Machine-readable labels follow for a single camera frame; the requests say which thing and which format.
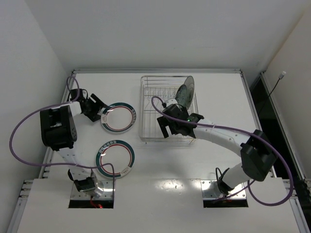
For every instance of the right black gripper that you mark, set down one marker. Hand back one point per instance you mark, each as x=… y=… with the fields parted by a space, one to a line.
x=165 y=124

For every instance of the white plate grey rim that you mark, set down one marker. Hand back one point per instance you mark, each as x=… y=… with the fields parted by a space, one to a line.
x=189 y=82

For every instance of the blue patterned plate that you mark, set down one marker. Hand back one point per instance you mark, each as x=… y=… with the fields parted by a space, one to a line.
x=181 y=95

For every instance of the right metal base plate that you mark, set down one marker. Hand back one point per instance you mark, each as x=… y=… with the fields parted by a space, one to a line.
x=210 y=191

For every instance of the metal base plate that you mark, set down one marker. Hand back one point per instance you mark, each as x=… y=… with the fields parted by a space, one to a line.
x=103 y=192
x=210 y=191

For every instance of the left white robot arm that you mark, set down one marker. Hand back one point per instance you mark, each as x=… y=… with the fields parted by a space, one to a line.
x=58 y=132

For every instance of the green red rim plate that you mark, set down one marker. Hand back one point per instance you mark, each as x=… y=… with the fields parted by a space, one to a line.
x=115 y=157
x=118 y=117

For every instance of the wire dish rack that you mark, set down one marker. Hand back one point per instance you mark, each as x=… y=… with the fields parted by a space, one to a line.
x=163 y=97

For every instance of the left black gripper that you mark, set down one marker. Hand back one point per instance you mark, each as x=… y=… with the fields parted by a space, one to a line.
x=95 y=108

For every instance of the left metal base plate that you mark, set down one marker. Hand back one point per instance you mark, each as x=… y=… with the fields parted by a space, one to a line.
x=103 y=192

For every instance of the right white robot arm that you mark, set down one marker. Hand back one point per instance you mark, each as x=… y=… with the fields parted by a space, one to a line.
x=256 y=157

